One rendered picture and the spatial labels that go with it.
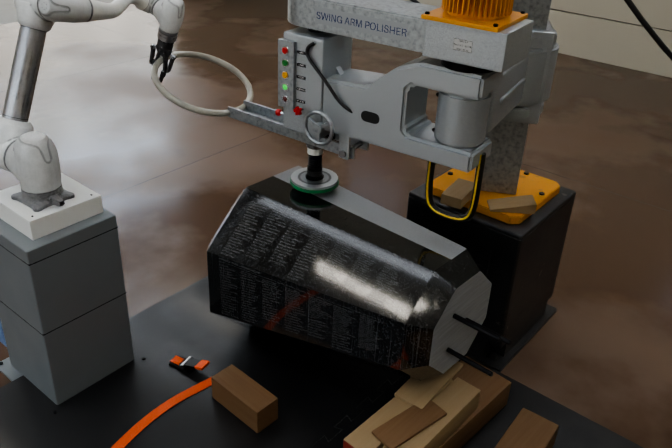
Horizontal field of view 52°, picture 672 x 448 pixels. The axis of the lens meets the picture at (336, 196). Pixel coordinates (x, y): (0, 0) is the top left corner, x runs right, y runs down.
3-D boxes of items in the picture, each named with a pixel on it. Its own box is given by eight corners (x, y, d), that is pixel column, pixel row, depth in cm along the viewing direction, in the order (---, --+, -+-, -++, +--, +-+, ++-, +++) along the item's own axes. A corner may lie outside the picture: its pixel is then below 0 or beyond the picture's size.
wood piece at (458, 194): (457, 187, 326) (458, 177, 324) (476, 192, 322) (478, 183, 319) (439, 203, 311) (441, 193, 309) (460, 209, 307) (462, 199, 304)
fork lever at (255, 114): (372, 147, 295) (373, 136, 293) (348, 162, 281) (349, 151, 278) (249, 107, 327) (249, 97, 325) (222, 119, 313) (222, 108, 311)
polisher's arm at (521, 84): (485, 76, 330) (493, 25, 318) (557, 91, 316) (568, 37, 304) (425, 124, 273) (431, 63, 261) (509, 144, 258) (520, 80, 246)
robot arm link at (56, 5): (93, -6, 268) (71, -11, 274) (53, -10, 253) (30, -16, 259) (91, 28, 272) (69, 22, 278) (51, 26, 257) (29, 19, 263)
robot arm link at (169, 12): (185, 33, 317) (167, 17, 322) (192, 3, 308) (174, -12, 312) (166, 36, 310) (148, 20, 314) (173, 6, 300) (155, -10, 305)
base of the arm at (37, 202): (42, 216, 267) (40, 203, 264) (9, 198, 278) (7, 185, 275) (82, 199, 280) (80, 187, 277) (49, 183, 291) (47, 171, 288)
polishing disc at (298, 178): (309, 194, 295) (309, 192, 294) (281, 176, 309) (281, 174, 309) (347, 182, 307) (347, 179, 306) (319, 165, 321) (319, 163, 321)
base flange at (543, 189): (474, 161, 363) (476, 152, 361) (562, 190, 336) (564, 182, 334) (423, 191, 330) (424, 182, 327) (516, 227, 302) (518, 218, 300)
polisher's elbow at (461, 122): (444, 125, 270) (450, 77, 261) (491, 136, 262) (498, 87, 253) (425, 141, 255) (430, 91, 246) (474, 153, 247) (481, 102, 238)
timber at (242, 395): (212, 397, 303) (210, 376, 298) (232, 383, 311) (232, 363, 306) (257, 434, 286) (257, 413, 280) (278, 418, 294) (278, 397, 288)
